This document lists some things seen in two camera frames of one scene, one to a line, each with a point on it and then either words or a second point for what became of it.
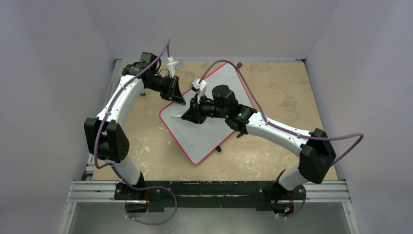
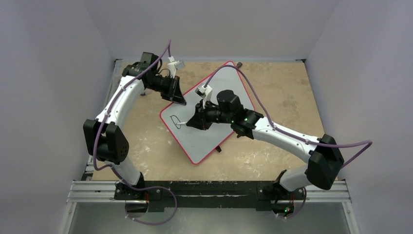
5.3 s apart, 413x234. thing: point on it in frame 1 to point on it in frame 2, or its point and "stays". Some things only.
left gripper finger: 177,96 stays
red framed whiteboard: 198,140 stays
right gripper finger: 193,114 to 197,120
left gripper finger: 176,88 stays
